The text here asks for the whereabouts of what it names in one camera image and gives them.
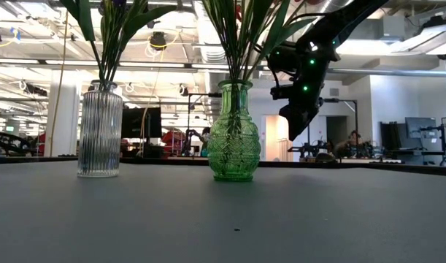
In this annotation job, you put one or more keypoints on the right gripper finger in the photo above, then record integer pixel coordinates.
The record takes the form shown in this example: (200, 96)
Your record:
(303, 118)

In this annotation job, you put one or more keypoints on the red and white artificial tulip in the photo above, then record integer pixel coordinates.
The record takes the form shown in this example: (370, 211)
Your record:
(299, 25)

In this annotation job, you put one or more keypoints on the clear ribbed glass vase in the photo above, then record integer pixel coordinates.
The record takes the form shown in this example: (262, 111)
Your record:
(100, 139)

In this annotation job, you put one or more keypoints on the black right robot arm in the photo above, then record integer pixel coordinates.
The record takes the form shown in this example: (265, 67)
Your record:
(350, 16)

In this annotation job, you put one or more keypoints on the green patterned glass vase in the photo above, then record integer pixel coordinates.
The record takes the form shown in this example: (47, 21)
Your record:
(233, 146)

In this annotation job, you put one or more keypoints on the person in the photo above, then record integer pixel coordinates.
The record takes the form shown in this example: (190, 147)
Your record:
(354, 137)

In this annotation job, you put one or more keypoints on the gray ceiling pipe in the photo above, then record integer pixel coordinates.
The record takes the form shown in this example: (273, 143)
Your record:
(390, 72)

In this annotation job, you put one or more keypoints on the black cabinet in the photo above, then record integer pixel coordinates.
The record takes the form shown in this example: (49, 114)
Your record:
(390, 135)

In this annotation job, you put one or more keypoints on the red object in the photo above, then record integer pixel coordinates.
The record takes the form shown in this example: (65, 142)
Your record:
(173, 139)

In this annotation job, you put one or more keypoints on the black ceiling device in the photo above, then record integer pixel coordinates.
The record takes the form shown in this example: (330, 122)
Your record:
(158, 40)

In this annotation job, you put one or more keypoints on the black monitor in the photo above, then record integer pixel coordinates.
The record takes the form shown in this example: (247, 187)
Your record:
(140, 122)

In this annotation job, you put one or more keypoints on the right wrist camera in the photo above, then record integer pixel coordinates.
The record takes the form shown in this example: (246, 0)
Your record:
(284, 58)

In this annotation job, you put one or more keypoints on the black stand frame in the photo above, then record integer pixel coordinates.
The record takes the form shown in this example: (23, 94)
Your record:
(208, 95)

